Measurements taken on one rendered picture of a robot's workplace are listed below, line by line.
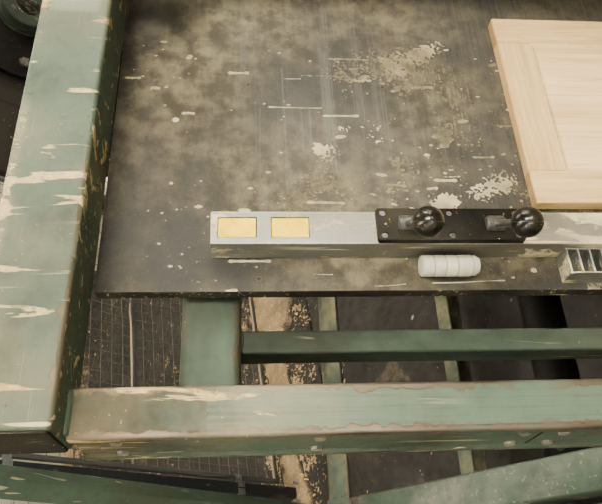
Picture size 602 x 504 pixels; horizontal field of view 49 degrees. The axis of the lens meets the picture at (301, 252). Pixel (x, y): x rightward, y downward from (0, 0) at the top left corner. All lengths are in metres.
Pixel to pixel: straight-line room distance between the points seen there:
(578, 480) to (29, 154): 1.15
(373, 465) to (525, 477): 1.45
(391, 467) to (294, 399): 2.08
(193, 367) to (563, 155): 0.63
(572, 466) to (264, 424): 0.84
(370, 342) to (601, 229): 0.35
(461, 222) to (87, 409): 0.52
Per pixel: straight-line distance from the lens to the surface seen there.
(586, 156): 1.10
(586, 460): 1.46
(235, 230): 0.87
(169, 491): 1.46
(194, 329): 0.89
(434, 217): 0.77
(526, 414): 0.83
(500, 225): 0.90
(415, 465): 2.76
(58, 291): 0.79
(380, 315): 3.01
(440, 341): 0.94
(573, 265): 0.99
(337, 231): 0.88
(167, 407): 0.77
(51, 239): 0.83
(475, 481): 1.60
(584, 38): 1.27
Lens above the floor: 2.07
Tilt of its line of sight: 35 degrees down
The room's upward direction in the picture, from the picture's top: 70 degrees counter-clockwise
